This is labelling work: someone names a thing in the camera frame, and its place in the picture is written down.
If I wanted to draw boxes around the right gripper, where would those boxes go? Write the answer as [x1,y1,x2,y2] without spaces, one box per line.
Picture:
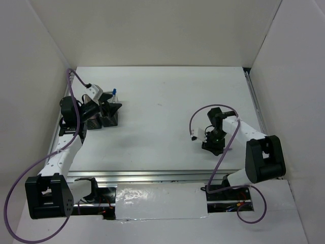
[202,129,227,157]

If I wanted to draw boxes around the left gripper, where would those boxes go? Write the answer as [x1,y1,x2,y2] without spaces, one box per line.
[77,93,122,123]

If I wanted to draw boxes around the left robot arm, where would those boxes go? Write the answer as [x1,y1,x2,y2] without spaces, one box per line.
[25,90,122,219]

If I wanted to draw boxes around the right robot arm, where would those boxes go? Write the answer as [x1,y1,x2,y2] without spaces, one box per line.
[202,107,286,199]

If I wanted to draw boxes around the white container back right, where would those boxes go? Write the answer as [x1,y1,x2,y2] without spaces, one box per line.
[108,91,119,103]

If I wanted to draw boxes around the black container front right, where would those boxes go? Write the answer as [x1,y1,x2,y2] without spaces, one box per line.
[100,112,118,128]

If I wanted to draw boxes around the black container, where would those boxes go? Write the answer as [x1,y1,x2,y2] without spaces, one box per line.
[86,117,102,130]
[100,112,118,128]

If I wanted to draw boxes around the black container front left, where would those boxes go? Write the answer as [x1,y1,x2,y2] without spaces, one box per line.
[86,117,102,130]

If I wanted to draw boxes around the white cover sheet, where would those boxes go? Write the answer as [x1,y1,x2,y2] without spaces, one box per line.
[115,183,208,220]

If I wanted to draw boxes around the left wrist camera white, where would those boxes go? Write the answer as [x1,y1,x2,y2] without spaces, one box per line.
[84,84,103,101]

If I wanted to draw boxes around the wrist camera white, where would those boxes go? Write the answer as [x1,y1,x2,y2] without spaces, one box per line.
[84,84,103,101]
[190,128,207,142]

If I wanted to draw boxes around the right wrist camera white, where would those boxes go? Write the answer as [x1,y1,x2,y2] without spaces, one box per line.
[190,128,207,142]

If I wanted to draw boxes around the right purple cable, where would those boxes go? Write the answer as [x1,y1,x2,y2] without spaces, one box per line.
[189,104,267,224]

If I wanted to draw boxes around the purple cable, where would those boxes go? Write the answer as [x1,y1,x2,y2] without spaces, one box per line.
[3,68,92,241]
[189,104,267,224]

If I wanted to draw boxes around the aluminium rail frame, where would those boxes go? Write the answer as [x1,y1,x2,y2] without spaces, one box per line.
[67,67,260,183]

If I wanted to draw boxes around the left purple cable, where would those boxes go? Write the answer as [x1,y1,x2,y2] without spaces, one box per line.
[3,68,92,241]

